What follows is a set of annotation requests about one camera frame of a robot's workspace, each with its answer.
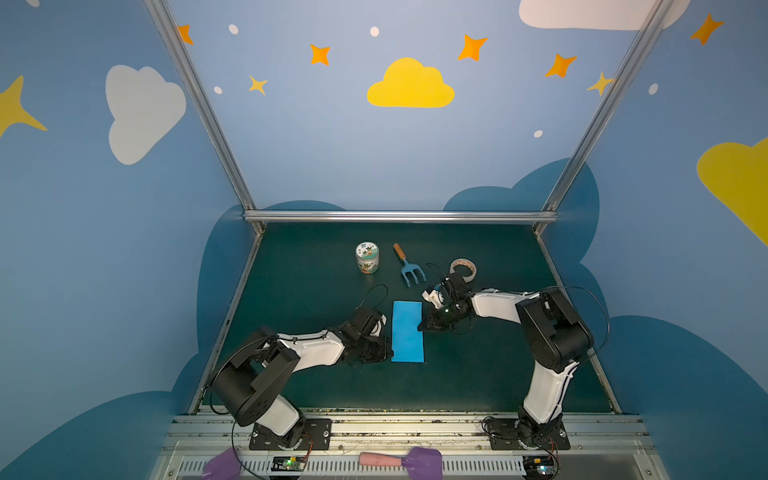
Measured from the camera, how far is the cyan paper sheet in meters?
0.90

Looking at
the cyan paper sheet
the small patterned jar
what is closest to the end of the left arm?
the cyan paper sheet

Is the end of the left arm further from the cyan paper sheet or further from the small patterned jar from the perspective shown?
the small patterned jar
